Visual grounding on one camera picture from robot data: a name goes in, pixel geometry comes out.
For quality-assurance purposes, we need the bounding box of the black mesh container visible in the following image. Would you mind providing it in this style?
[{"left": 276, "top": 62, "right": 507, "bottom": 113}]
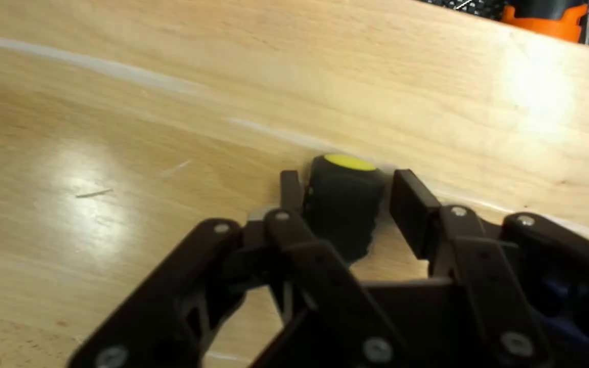
[{"left": 417, "top": 0, "right": 507, "bottom": 21}]

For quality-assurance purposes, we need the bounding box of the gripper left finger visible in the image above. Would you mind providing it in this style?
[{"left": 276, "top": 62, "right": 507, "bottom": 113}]
[{"left": 67, "top": 170, "right": 409, "bottom": 368}]

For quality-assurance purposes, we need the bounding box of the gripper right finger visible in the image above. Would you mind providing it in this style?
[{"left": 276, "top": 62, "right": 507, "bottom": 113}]
[{"left": 390, "top": 169, "right": 589, "bottom": 368}]

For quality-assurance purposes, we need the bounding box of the orange black tool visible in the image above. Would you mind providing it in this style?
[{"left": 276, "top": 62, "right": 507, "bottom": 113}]
[{"left": 501, "top": 0, "right": 589, "bottom": 43}]

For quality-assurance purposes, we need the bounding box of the black yellow screwdriver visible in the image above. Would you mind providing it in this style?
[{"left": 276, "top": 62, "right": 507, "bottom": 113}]
[{"left": 302, "top": 154, "right": 387, "bottom": 264}]

